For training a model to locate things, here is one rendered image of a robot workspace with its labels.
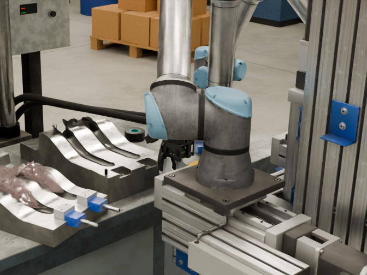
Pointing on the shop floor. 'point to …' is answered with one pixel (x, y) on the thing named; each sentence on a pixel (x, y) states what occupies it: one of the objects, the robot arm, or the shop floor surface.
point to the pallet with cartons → (142, 26)
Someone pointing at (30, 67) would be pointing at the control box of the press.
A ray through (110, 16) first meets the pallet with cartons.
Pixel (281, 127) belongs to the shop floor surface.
